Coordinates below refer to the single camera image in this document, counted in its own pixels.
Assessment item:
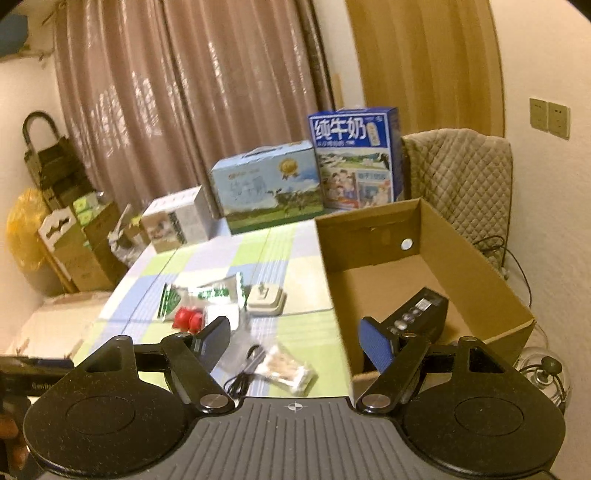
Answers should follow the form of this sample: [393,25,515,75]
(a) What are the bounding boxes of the person left hand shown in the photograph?
[0,412,29,470]

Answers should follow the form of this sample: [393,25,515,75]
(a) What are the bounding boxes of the black floor cables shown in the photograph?
[476,234,535,310]

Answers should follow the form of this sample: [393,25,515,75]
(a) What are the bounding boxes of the blue milk carton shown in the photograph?
[308,107,404,210]

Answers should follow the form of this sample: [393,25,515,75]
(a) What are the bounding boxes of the glass kettle on floor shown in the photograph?
[514,347,571,413]

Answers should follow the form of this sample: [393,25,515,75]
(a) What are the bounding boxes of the silver green tea pouch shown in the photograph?
[156,273,246,321]

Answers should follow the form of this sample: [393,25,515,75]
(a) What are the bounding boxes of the black Flyco shaver box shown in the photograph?
[379,287,449,343]

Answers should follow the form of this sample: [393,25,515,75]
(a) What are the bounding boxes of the bag of cotton swabs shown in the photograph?
[254,344,318,396]

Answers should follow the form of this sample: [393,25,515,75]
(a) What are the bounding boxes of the quilted beige chair cover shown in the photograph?
[403,128,513,270]

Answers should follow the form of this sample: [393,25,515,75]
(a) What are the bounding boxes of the beige wall switch plates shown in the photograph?
[529,98,571,140]

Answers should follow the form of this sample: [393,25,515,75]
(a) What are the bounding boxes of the red pig figurine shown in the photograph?
[172,307,204,334]

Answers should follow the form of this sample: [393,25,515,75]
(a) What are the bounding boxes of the green pure milk carton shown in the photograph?
[211,140,325,234]

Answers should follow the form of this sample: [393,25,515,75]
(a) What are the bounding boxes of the black folding cart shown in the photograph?
[22,111,93,211]

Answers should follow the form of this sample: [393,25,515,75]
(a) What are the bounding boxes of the white plug adapter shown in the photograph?
[246,282,287,317]

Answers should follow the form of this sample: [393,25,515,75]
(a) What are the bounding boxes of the open brown cardboard box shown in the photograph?
[315,200,535,399]

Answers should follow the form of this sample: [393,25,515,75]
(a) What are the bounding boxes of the yellow plastic bag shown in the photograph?
[5,188,50,272]

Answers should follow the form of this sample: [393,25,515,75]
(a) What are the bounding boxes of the wooden door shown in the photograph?
[346,0,505,136]

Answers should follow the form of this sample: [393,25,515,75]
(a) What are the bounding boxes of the white beige product box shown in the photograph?
[141,186,214,253]

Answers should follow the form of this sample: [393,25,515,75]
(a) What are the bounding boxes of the black cable bundle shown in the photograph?
[223,343,267,397]

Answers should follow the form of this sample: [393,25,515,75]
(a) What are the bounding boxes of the plaid bed sheet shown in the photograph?
[74,220,353,397]

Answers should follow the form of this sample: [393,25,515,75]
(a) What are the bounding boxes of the cardboard box with tissue packs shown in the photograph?
[38,191,127,292]

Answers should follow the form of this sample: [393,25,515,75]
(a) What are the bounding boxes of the brown curtain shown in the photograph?
[54,1,334,209]

